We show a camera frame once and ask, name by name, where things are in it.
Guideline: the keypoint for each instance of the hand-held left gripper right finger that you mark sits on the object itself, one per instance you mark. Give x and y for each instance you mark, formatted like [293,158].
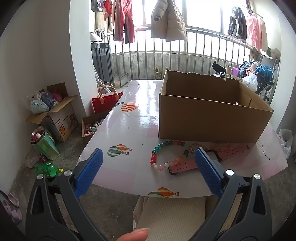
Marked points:
[208,171]

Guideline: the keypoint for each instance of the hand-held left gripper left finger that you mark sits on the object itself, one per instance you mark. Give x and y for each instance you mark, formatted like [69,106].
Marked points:
[89,171]

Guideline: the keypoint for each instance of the large cardboard box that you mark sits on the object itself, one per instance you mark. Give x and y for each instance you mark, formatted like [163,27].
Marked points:
[208,120]

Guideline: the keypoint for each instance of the person's left hand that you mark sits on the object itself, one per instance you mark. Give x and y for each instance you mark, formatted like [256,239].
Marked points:
[134,235]

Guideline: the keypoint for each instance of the green plastic bottle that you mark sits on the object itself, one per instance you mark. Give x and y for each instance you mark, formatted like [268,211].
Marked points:
[47,169]

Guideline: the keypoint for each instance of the green gift bag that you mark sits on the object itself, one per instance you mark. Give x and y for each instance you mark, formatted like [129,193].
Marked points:
[48,148]

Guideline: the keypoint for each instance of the red drink can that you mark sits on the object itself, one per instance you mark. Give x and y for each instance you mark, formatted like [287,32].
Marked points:
[42,158]

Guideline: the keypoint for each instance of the small cardboard box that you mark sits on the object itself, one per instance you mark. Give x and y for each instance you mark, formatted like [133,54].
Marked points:
[85,121]

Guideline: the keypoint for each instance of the printed cardboard box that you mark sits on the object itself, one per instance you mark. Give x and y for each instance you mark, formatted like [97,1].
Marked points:
[61,125]

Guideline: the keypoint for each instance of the steel tin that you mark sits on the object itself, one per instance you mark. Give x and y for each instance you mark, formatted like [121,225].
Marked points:
[38,134]

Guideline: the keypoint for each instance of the red tote bag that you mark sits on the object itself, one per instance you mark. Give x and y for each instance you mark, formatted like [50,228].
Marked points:
[104,102]

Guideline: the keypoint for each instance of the white blue plastic bag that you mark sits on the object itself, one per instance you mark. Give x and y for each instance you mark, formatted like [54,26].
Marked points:
[38,105]

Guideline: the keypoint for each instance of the grey side table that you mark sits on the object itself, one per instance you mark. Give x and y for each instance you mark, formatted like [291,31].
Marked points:
[231,77]

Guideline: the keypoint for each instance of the wheelchair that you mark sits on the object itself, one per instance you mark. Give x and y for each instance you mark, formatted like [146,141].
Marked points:
[268,89]

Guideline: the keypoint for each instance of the purple box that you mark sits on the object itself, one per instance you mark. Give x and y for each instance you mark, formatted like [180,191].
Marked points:
[235,72]

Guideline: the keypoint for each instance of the cardboard tube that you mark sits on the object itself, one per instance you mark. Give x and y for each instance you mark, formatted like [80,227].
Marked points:
[229,70]

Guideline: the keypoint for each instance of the black angular object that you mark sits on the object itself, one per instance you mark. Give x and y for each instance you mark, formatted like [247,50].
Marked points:
[218,67]

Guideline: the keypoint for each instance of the dark grey cabinet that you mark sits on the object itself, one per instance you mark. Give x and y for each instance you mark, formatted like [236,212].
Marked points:
[101,62]

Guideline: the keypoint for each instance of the blue clothes pile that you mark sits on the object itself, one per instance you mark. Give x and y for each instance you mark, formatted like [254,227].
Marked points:
[263,70]

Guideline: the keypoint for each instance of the beige hat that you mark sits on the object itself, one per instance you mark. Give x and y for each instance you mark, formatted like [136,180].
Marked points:
[274,52]

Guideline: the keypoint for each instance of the grey white bundle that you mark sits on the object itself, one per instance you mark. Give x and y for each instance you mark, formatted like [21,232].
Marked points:
[98,34]

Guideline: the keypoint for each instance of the metal balcony railing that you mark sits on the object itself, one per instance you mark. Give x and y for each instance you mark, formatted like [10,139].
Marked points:
[208,31]

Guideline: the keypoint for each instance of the pink hanging garment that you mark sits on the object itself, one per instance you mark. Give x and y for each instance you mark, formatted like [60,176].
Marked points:
[253,30]

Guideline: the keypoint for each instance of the dark hanging jacket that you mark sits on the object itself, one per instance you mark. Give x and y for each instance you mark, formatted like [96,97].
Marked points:
[238,23]

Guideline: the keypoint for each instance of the brown hanging garment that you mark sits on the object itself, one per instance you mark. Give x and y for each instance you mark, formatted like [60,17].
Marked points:
[117,20]

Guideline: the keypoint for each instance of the beige puffer jacket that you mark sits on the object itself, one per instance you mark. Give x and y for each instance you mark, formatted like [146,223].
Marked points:
[168,23]

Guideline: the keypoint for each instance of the red hanging garment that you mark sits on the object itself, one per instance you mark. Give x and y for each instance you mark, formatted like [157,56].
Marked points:
[128,14]

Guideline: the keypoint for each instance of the orange red hanging cloth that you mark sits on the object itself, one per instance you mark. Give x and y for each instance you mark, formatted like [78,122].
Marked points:
[107,9]

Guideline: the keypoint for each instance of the grey hanging garment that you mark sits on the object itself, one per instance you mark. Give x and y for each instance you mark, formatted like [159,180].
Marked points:
[97,5]

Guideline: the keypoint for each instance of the dark picture frame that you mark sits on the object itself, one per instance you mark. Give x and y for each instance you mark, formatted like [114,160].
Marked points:
[119,80]

